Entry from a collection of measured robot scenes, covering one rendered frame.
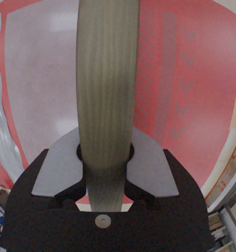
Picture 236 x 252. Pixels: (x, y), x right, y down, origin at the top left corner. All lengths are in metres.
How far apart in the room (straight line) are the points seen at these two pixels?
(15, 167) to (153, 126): 0.27
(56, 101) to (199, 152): 0.25
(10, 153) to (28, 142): 0.06
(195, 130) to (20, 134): 0.28
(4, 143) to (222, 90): 0.38
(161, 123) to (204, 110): 0.08
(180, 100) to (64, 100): 0.15
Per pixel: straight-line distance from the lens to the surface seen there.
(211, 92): 0.22
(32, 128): 0.21
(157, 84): 0.17
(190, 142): 0.23
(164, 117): 0.19
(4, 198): 0.37
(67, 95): 0.17
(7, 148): 0.27
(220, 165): 0.35
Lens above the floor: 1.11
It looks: 64 degrees down
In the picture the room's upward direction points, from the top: 174 degrees clockwise
